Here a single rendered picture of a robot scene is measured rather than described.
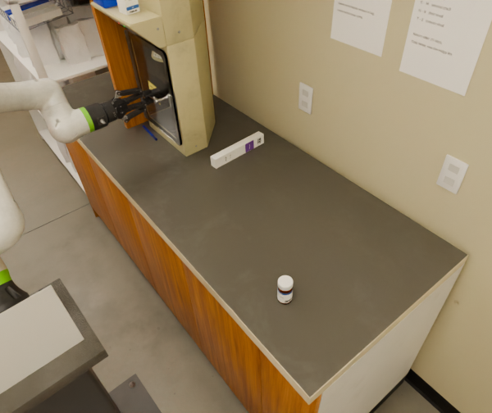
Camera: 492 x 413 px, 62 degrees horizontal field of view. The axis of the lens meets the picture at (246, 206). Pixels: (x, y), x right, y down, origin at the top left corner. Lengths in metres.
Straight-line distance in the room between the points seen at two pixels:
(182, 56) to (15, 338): 1.04
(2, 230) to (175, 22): 0.89
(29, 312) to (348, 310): 0.83
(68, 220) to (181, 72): 1.77
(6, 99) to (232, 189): 0.79
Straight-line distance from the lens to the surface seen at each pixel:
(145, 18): 1.50
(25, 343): 1.18
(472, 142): 1.32
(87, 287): 2.63
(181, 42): 1.56
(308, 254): 1.34
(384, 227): 1.47
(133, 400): 2.18
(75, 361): 1.25
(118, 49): 1.88
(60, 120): 1.56
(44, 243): 3.00
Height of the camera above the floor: 1.97
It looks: 43 degrees down
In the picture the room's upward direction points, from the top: 3 degrees counter-clockwise
